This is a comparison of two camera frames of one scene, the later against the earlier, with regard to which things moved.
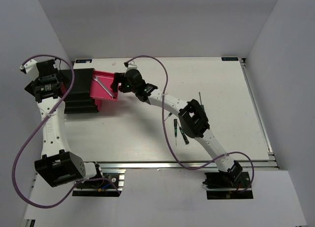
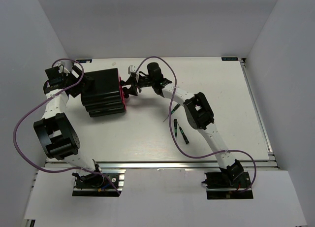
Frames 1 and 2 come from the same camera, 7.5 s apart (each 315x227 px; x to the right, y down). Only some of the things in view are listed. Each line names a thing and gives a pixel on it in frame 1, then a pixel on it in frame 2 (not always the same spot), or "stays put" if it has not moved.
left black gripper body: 31,87 to 69,78
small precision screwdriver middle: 175,124 stays put
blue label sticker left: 77,61 stays put
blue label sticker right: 230,58 stays put
